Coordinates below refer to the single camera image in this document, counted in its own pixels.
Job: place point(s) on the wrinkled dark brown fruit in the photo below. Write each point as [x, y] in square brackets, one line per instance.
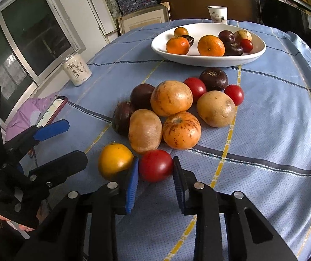
[232, 49]

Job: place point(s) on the white framed window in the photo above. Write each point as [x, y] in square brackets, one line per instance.
[35, 40]

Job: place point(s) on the white paper cup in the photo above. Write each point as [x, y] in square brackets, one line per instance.
[217, 15]

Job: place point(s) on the pink jacket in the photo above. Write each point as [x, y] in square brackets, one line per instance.
[25, 117]

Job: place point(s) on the white beverage can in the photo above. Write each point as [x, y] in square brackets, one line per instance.
[77, 70]

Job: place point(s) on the small pale pepino melon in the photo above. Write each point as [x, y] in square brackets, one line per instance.
[243, 34]

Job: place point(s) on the brown board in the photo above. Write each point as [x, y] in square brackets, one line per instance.
[193, 6]

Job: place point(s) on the stack of blue patterned boxes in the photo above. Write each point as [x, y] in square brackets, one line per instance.
[136, 0]

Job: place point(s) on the large orange tan pepino melon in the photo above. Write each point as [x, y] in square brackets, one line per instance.
[171, 98]

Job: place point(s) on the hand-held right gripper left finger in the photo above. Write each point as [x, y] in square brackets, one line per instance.
[132, 185]

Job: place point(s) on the dark purple round fruit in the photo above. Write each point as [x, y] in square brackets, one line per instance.
[141, 95]

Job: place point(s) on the orange speckled pepino melon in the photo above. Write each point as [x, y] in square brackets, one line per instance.
[181, 129]

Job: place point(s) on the tan streaked pepino melon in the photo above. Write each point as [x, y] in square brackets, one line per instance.
[216, 108]

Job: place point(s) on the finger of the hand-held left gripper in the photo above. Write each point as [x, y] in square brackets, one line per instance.
[52, 129]
[63, 163]

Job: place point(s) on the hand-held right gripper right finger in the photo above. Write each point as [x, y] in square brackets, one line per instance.
[178, 185]

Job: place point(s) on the smooth purple plum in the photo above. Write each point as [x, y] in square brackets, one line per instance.
[226, 36]

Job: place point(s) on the smartphone in red case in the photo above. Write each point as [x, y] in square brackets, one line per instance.
[52, 110]

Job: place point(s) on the mandarin with green stem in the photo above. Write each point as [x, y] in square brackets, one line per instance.
[177, 46]

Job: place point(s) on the tan oval fruit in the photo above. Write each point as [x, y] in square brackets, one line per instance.
[145, 130]

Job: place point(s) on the dark brown fruit tan scar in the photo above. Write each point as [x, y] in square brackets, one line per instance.
[213, 79]

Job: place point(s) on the white plate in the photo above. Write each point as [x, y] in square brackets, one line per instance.
[207, 59]

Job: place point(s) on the large orange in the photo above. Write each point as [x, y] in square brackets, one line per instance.
[211, 46]

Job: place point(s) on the white leaning strip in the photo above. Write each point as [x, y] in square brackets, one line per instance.
[95, 13]

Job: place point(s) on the person's left hand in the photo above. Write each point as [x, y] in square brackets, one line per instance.
[25, 228]

